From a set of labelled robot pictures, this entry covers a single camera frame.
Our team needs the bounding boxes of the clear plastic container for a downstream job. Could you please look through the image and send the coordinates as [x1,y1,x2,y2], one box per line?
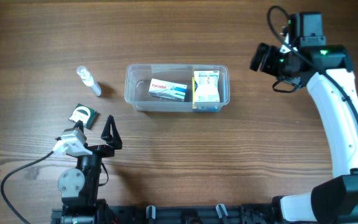
[124,63,230,112]

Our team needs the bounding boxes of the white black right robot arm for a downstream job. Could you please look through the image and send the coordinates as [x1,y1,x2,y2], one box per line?
[250,43,358,223]

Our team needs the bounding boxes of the black right camera cable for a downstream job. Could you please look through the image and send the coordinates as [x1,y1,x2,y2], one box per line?
[266,5,358,223]

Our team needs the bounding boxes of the white Hansaplast plaster box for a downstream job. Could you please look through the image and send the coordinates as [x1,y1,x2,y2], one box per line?
[193,70,220,103]

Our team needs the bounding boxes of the white spray bottle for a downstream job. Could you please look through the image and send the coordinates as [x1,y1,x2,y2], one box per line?
[76,66,102,96]

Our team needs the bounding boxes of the black left camera cable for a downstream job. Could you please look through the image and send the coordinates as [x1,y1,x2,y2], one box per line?
[0,151,55,224]

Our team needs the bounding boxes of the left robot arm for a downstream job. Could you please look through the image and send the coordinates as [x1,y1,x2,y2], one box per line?
[51,115,122,224]

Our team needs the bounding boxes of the black camera cable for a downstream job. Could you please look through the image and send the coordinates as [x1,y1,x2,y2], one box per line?
[266,5,358,223]
[0,151,55,224]

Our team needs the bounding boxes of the green white small box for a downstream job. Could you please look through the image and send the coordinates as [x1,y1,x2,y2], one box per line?
[68,103,98,129]

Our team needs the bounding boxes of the blue lozenge box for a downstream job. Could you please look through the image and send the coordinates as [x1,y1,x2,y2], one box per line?
[192,79,225,112]

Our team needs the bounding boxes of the white caplet medicine box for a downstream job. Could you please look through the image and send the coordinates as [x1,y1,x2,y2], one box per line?
[149,78,187,101]

